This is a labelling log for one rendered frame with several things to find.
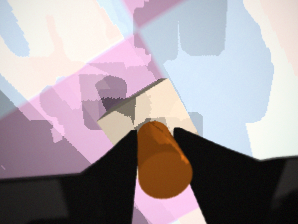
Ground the brown cylinder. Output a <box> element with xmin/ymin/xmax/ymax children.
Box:
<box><xmin>137</xmin><ymin>121</ymin><xmax>193</xmax><ymax>200</ymax></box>

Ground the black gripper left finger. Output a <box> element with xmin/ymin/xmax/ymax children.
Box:
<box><xmin>0</xmin><ymin>130</ymin><xmax>138</xmax><ymax>224</ymax></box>

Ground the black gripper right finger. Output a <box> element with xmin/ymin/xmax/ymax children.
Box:
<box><xmin>173</xmin><ymin>127</ymin><xmax>298</xmax><ymax>224</ymax></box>

